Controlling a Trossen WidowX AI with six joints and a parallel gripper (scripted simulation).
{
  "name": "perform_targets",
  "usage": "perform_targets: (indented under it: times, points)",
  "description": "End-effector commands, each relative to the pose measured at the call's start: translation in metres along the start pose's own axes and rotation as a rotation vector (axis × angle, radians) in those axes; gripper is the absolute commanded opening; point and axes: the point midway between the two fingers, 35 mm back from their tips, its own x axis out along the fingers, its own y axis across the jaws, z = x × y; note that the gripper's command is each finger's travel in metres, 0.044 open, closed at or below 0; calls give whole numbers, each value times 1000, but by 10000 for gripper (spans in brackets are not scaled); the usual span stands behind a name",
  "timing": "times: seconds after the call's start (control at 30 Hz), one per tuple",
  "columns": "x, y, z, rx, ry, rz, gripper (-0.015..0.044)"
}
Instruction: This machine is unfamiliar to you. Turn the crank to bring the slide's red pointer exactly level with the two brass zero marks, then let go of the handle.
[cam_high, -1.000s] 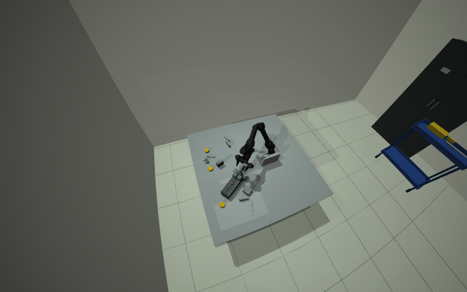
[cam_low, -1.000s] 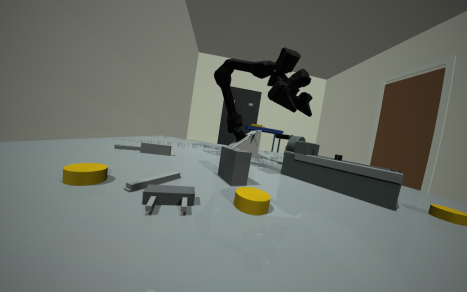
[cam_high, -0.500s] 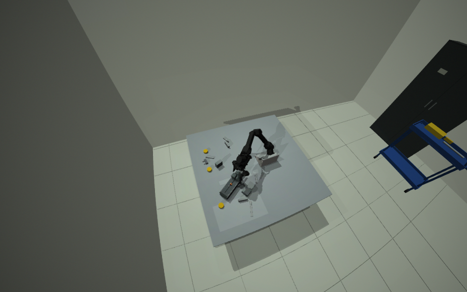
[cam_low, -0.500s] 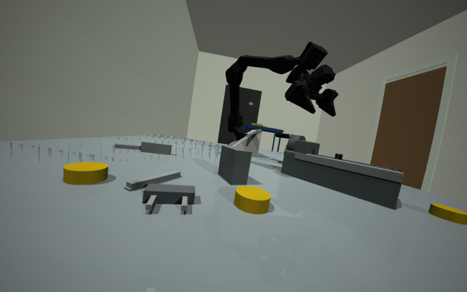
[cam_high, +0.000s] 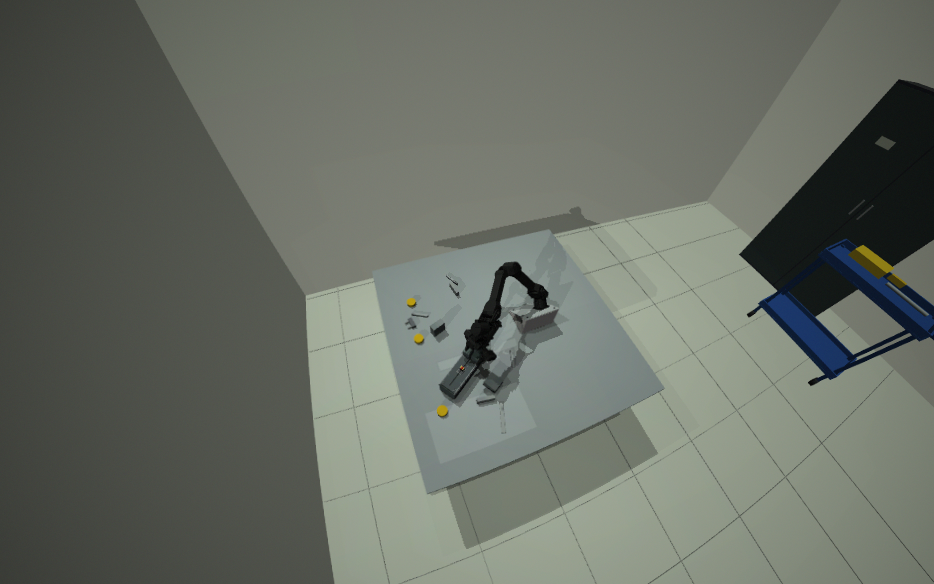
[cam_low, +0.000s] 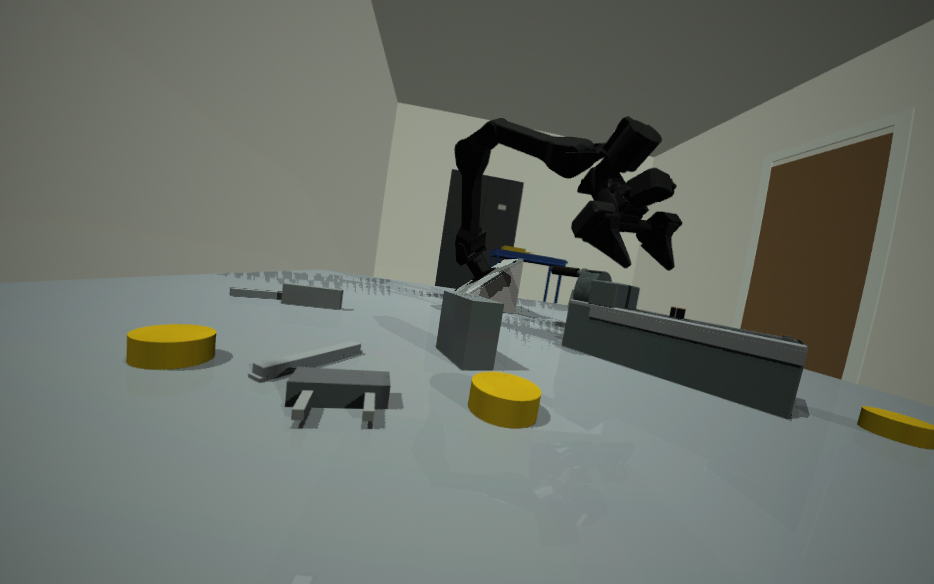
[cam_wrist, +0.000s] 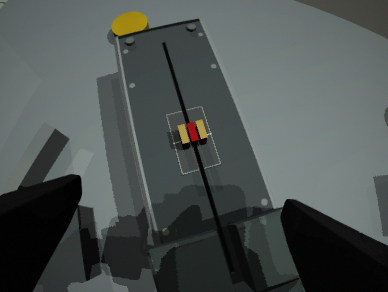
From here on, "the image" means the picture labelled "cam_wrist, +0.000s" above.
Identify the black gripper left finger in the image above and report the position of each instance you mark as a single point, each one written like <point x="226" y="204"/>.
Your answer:
<point x="32" y="223"/>

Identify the dark grey block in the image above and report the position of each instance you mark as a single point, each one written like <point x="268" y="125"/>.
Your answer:
<point x="76" y="257"/>

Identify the yellow short cylinder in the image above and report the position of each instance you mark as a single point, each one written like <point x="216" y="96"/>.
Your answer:
<point x="129" y="22"/>

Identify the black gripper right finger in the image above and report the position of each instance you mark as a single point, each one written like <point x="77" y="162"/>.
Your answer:
<point x="332" y="257"/>

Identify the black rectangular block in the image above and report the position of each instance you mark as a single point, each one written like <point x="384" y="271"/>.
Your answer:
<point x="35" y="163"/>

